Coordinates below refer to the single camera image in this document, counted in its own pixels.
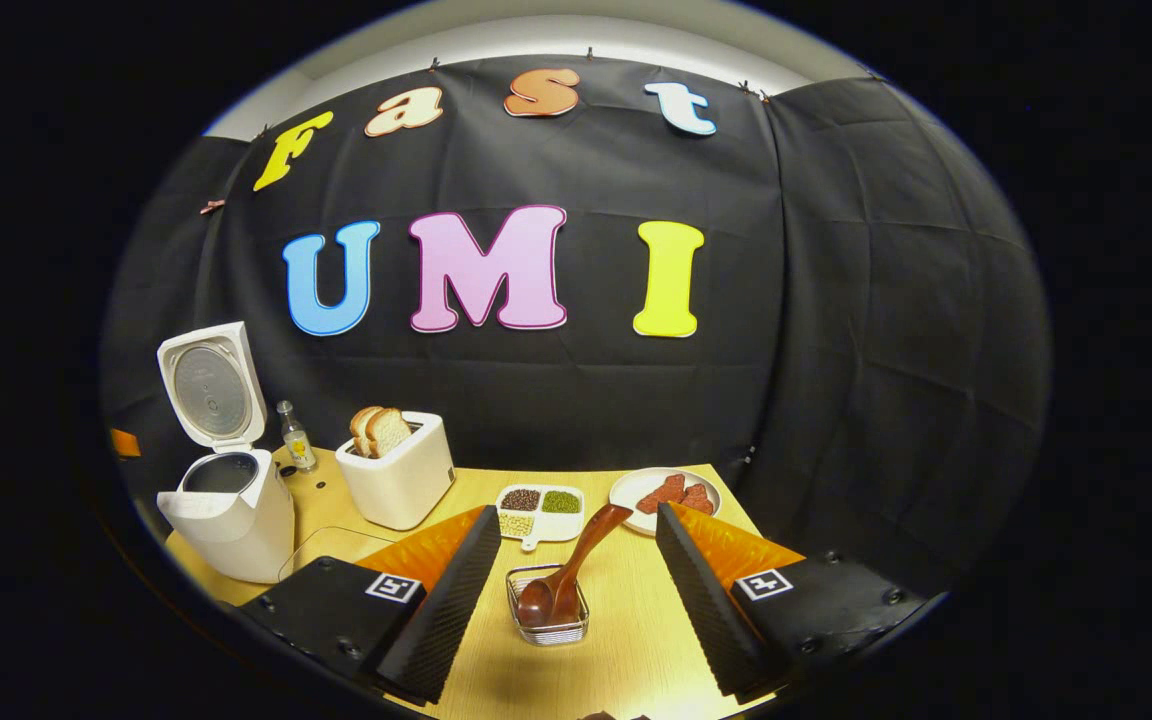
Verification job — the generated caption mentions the clear glass chopstick holder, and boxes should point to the clear glass chopstick holder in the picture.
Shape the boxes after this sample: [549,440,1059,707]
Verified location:
[505,564,591,647]

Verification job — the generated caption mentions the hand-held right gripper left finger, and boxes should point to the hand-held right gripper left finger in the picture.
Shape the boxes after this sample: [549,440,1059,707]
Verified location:
[236,505,504,706]

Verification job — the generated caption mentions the black backdrop cloth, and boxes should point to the black backdrop cloth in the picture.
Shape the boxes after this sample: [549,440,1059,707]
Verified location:
[101,55,1052,601]

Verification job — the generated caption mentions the toast bread slice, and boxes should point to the toast bread slice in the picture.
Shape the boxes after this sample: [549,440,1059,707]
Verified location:
[366,408,413,459]
[350,405,384,458]

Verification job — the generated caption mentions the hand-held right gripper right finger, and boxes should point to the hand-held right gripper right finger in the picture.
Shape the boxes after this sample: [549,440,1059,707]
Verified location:
[656,502,927,701]

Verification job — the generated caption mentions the white rice cooker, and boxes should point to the white rice cooker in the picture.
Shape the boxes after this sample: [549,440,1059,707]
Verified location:
[156,321,297,585]

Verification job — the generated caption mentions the white round plate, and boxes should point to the white round plate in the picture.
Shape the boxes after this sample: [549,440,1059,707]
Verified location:
[609,467,722,536]

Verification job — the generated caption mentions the brown wooden spoon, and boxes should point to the brown wooden spoon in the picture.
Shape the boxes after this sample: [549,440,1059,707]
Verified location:
[517,503,634,629]

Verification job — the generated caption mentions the white divided bean dish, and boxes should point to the white divided bean dish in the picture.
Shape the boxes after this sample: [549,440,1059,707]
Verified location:
[496,484,586,553]

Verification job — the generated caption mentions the white toaster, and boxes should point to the white toaster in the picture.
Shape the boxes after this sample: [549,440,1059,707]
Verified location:
[335,411,456,531]

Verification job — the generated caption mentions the small glass bottle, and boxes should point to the small glass bottle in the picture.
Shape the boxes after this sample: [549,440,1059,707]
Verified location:
[276,400,318,473]

